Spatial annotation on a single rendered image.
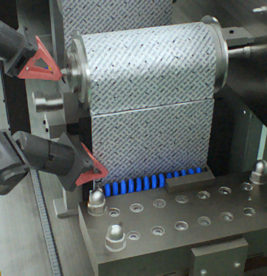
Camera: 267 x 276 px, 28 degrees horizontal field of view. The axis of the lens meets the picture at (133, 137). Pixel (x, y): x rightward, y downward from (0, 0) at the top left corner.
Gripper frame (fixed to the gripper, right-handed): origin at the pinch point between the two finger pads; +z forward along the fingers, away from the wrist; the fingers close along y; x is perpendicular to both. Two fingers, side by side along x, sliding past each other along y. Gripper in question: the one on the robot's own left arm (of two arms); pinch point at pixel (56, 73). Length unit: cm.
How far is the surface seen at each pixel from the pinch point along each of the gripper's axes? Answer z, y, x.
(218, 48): 19.9, 5.7, 21.5
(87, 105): 5.4, 7.2, 0.0
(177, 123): 22.3, 7.5, 6.2
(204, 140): 30.2, 6.9, 6.1
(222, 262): 35.0, 27.8, -5.6
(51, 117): 5.4, -2.1, -8.8
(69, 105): 5.5, 0.6, -3.8
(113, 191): 19.5, 10.1, -11.3
